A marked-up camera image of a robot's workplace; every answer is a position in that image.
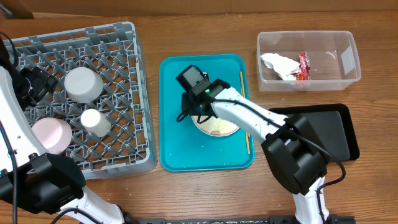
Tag large white plate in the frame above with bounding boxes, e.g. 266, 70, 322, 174
192, 116, 239, 137

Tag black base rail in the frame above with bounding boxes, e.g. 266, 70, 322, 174
138, 216, 299, 224

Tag teal serving tray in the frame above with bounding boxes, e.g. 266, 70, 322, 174
159, 54, 255, 172

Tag white cup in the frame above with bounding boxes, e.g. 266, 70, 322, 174
80, 109, 111, 137

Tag red snack wrapper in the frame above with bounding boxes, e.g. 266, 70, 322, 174
296, 52, 310, 81

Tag wooden chopstick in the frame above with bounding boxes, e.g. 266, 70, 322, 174
245, 133, 251, 154
239, 71, 246, 98

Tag clear plastic bin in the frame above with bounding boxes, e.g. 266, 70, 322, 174
257, 30, 361, 91

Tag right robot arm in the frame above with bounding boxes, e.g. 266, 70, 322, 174
176, 65, 332, 223

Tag wooden chopstick right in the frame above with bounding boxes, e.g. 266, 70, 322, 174
239, 71, 246, 98

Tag grey plastic dish rack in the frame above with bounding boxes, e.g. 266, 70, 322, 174
12, 22, 157, 179

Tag grey white bowl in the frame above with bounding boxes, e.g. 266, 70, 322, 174
64, 67, 103, 103

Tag white napkin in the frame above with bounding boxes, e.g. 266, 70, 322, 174
261, 53, 300, 81

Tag black tray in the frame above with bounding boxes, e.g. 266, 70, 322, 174
271, 103, 360, 161

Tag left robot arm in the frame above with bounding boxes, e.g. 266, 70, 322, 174
1, 33, 136, 223

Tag wooden chopstick left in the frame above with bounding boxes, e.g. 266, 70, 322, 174
245, 133, 251, 154

